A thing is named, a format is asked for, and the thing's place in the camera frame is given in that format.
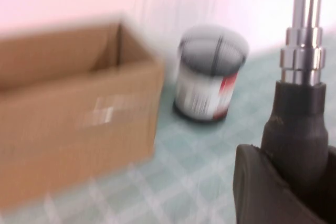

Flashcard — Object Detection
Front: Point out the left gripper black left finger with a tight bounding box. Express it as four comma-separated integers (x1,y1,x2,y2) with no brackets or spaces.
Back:
233,144,329,224

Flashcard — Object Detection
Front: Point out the open brown cardboard box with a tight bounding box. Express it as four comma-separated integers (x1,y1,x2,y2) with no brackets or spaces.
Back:
0,20,166,210

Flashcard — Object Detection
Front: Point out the black handled screwdriver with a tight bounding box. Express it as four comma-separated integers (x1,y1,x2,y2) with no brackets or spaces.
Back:
259,0,330,190

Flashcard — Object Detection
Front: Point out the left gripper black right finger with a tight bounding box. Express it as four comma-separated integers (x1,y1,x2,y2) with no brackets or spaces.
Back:
321,146,336,219

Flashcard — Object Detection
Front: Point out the black mesh pen holder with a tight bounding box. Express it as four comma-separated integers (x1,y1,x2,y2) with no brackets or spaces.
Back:
172,24,249,124

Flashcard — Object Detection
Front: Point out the green checked tablecloth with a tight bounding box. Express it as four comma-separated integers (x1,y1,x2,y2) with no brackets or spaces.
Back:
0,40,336,224

